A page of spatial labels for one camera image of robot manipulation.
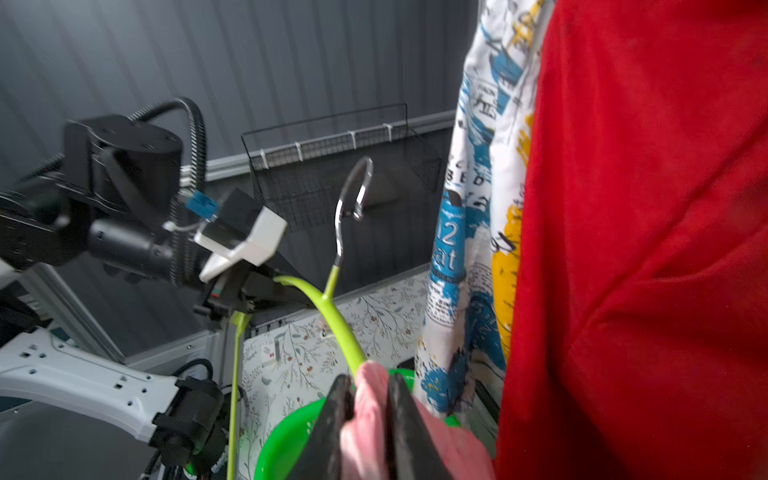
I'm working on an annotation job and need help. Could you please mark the green plastic hanger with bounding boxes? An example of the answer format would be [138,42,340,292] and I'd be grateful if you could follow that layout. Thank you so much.
[226,156,374,480]

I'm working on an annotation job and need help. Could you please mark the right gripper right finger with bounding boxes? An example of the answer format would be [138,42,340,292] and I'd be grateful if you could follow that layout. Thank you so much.
[385,373,452,480]

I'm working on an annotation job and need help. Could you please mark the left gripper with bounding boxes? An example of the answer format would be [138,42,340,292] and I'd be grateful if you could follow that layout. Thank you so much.
[193,261,314,327]

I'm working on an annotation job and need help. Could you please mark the comic print shorts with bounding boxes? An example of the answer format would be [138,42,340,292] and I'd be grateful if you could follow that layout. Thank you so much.
[414,1,554,448]

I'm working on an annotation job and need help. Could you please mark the pink tie-dye shorts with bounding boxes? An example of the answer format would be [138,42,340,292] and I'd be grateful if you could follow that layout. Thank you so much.
[339,361,495,479]

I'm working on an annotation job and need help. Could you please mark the red shorts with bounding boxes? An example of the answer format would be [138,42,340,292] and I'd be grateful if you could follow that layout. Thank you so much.
[495,1,767,479]

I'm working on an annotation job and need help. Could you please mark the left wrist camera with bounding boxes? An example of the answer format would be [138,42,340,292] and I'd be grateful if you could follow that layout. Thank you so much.
[184,189,287,283]

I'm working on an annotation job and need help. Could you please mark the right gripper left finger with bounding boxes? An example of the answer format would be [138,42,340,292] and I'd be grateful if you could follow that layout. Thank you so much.
[287,375,354,480]

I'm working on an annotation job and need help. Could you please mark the black wire wall basket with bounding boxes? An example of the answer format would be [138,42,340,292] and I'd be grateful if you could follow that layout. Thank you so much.
[240,102,443,231]

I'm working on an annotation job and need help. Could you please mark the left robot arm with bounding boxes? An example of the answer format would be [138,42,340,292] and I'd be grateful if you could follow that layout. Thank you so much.
[1,97,302,321]

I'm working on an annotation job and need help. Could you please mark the green plastic basket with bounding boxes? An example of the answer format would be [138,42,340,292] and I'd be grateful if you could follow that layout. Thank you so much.
[253,367,463,480]

